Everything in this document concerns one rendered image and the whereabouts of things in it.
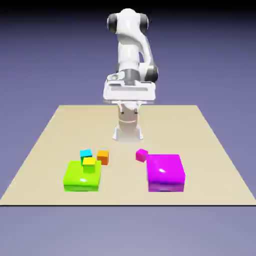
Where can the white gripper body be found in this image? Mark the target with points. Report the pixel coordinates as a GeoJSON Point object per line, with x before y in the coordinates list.
{"type": "Point", "coordinates": [129, 94]}

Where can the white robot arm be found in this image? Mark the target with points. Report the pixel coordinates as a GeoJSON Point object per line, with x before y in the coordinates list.
{"type": "Point", "coordinates": [129, 44]}

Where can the small magenta cube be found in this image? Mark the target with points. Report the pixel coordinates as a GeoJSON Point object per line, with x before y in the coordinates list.
{"type": "Point", "coordinates": [141, 155]}

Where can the small orange cube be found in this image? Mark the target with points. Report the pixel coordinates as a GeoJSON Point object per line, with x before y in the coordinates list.
{"type": "Point", "coordinates": [103, 157]}

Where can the small cyan cube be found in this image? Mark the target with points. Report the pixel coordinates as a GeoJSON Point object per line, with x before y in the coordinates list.
{"type": "Point", "coordinates": [86, 153]}

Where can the small yellow cube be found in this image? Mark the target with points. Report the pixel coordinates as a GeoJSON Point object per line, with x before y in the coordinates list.
{"type": "Point", "coordinates": [89, 162]}

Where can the large magenta box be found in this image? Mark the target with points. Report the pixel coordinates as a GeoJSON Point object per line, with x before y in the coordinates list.
{"type": "Point", "coordinates": [165, 172]}

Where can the large green box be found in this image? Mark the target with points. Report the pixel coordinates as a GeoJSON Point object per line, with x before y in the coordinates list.
{"type": "Point", "coordinates": [81, 177]}

